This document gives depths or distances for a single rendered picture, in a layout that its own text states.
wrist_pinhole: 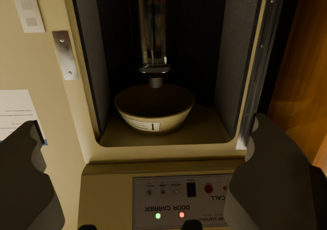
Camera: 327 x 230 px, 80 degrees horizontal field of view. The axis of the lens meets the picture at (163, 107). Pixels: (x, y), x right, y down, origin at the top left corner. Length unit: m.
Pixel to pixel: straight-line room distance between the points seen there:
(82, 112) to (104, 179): 0.13
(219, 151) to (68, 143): 0.74
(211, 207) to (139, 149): 0.17
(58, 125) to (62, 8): 0.70
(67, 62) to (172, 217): 0.31
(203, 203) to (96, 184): 0.20
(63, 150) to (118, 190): 0.67
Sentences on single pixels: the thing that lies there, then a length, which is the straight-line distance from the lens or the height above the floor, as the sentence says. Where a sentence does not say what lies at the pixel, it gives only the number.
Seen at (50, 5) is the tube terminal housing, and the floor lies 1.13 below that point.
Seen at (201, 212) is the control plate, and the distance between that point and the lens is 0.40.
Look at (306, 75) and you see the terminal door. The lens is 0.28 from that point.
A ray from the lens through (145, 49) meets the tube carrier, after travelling 0.35.
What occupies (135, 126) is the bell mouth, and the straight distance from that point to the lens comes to 0.40.
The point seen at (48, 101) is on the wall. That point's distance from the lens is 0.91.
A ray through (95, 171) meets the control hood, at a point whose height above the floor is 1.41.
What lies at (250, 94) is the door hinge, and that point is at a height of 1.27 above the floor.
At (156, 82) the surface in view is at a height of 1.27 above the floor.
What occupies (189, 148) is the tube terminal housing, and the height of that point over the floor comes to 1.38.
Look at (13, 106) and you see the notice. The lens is 0.99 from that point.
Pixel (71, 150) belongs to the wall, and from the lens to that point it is 1.02.
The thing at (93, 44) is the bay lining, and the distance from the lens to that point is 0.38.
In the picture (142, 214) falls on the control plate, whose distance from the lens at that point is 0.40.
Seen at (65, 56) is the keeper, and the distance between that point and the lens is 0.33.
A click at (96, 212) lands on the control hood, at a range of 0.41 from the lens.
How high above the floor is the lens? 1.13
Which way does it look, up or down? 28 degrees up
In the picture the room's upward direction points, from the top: 179 degrees clockwise
